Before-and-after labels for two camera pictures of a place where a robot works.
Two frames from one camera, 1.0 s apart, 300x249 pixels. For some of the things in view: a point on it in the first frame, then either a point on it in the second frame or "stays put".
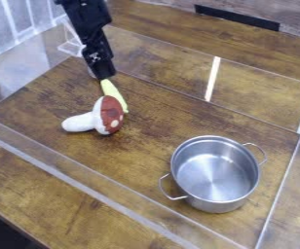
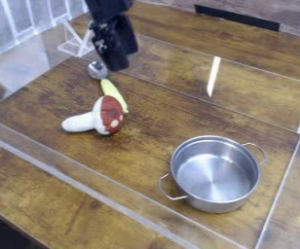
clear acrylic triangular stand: x=75 y=45 stays put
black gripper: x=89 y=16 -> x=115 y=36
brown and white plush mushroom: x=104 y=118 stays put
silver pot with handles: x=215 y=172 stays put
